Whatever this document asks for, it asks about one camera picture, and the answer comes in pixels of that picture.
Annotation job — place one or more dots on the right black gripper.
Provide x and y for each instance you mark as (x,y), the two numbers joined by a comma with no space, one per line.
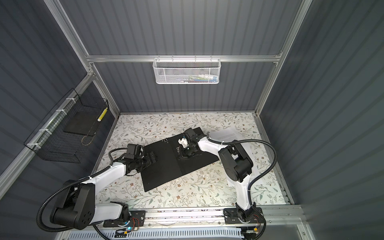
(184,155)

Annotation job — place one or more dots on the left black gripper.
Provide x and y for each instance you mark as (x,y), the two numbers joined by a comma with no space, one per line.
(148,160)

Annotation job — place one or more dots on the orange folder black inside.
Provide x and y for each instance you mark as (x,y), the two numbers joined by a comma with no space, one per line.
(173,161)

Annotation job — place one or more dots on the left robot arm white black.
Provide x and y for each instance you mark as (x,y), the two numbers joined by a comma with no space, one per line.
(76,206)

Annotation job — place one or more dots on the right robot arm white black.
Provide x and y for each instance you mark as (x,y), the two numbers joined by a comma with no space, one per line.
(235,160)

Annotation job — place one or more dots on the floral table mat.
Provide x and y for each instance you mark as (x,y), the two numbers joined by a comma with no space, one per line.
(206,187)

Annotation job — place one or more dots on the pens in white basket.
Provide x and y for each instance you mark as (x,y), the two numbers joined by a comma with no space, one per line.
(205,78)

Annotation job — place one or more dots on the yellow marker pen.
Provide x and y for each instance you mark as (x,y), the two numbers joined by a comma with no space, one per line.
(103,113)

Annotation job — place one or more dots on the black pad in basket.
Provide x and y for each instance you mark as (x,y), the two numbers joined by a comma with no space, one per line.
(83,123)

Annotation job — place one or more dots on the white vented cover strip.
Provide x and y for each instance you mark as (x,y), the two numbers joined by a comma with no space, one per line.
(173,234)

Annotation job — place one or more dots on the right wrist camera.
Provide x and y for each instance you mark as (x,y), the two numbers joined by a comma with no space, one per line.
(184,142)

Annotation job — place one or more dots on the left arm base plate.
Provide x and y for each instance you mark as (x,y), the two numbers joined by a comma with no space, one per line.
(132,219)

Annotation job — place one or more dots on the white wire mesh basket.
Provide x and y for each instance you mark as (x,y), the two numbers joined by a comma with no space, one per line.
(169,73)

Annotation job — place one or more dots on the black wire mesh basket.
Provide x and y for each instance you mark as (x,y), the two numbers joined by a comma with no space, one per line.
(50,143)

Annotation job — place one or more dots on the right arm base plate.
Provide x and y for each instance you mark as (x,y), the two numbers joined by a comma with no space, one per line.
(254,215)

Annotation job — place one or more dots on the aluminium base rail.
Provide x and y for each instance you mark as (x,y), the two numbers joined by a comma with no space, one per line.
(214,217)

